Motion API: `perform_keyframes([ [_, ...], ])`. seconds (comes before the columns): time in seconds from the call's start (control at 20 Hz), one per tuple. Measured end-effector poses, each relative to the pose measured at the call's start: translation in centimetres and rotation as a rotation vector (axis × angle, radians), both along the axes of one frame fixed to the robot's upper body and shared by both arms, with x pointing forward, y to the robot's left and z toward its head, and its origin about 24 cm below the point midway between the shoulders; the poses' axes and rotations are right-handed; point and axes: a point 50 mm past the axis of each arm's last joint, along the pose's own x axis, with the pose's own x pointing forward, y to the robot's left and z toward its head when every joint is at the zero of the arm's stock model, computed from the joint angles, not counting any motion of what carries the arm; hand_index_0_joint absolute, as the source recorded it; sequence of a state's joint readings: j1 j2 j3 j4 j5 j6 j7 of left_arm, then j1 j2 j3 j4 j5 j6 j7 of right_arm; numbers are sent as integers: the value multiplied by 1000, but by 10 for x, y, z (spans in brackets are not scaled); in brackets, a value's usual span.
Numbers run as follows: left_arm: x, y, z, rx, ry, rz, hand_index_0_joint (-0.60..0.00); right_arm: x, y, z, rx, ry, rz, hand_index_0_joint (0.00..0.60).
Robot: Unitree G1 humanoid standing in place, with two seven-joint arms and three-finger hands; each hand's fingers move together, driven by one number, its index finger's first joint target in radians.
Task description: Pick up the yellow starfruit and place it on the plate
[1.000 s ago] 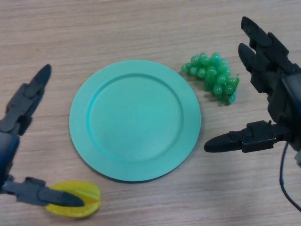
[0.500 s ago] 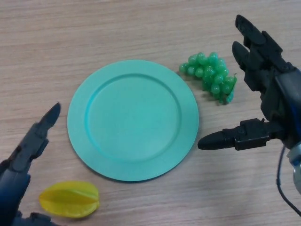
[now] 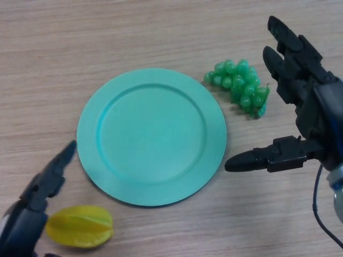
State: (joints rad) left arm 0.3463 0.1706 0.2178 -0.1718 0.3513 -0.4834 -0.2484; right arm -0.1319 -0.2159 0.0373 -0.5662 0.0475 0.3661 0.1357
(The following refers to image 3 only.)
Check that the green grape bunch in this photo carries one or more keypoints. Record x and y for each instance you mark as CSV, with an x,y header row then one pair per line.
x,y
239,80

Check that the green round plate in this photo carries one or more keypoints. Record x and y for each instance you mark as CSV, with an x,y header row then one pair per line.
x,y
151,136

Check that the yellow starfruit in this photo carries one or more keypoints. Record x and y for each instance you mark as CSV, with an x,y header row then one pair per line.
x,y
80,226

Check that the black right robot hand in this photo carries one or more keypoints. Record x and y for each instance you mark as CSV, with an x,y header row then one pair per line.
x,y
316,107

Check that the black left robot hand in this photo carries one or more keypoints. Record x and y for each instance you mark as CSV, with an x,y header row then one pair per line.
x,y
24,227

